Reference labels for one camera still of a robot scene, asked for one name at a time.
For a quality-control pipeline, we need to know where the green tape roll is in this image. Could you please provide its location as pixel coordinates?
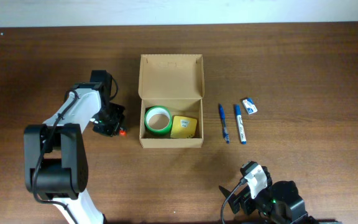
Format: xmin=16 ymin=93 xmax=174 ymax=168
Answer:
xmin=144 ymin=106 xmax=172 ymax=136

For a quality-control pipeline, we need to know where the cardboard box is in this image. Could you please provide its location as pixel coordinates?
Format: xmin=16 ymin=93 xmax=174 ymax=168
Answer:
xmin=138 ymin=54 xmax=204 ymax=148

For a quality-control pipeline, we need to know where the white blue eraser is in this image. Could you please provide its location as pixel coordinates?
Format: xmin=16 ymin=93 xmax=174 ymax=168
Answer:
xmin=242 ymin=98 xmax=257 ymax=115

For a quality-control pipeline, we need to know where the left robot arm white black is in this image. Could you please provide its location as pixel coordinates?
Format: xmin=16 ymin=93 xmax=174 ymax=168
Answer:
xmin=24 ymin=80 xmax=126 ymax=223

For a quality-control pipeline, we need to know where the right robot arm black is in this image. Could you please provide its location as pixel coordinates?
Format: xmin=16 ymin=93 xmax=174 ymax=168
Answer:
xmin=219 ymin=181 xmax=319 ymax=224

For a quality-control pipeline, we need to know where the blue white marker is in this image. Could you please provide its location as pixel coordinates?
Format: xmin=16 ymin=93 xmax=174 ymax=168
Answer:
xmin=234 ymin=105 xmax=247 ymax=144

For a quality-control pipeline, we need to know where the blue ballpoint pen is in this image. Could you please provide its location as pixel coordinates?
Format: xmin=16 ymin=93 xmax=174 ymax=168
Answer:
xmin=218 ymin=104 xmax=230 ymax=144

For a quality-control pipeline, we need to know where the black right camera cable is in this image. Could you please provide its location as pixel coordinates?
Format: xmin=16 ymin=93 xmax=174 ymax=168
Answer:
xmin=220 ymin=179 xmax=248 ymax=224

